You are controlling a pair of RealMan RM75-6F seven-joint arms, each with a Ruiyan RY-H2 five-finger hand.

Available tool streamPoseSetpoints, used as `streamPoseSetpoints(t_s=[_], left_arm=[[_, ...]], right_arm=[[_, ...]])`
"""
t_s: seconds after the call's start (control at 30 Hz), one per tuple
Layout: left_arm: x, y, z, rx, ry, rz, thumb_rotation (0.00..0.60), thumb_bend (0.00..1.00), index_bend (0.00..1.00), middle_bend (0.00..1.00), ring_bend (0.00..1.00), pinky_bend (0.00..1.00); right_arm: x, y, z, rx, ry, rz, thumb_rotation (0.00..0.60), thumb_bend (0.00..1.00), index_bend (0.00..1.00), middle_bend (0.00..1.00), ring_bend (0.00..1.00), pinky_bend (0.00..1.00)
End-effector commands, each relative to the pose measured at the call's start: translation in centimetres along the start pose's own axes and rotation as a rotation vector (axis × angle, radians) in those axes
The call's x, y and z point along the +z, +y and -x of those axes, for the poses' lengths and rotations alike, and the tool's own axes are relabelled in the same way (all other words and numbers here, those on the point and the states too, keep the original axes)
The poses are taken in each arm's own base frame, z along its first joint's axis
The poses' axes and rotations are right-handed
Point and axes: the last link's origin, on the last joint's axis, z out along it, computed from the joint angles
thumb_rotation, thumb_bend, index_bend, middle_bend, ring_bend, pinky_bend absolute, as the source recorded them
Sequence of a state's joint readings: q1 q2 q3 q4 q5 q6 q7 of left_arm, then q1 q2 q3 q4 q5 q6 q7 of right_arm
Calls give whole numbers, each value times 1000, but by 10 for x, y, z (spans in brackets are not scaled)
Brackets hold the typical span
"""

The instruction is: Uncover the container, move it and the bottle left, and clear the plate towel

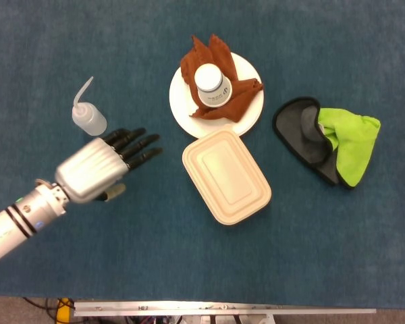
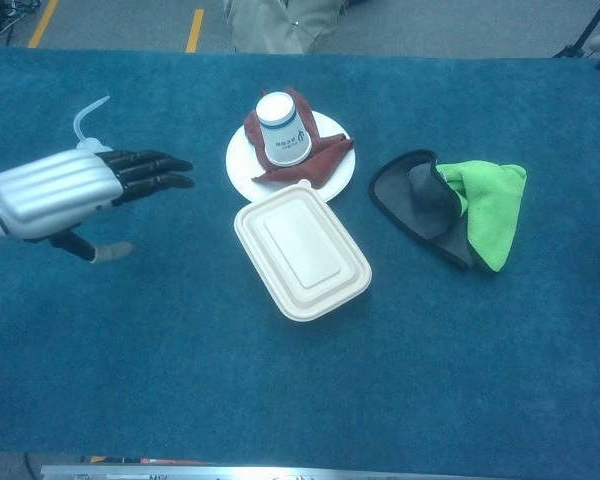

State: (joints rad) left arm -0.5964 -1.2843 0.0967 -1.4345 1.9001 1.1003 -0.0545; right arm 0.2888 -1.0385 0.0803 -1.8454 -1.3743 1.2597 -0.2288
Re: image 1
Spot red black cables under table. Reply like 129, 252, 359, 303
22, 296, 60, 321

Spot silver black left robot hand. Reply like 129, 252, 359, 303
53, 127, 164, 205

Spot aluminium rail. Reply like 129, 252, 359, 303
73, 300, 377, 317

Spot blue carpet table cover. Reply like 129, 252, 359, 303
0, 0, 405, 310

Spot translucent squeeze bottle bent spout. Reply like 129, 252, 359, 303
71, 76, 108, 137

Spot brown cloth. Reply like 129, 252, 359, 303
180, 33, 265, 124

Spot beige lidded food container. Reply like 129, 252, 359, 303
182, 124, 273, 226

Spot white paper cup blue band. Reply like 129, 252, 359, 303
194, 63, 233, 109

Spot white round plate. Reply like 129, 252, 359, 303
169, 51, 265, 140

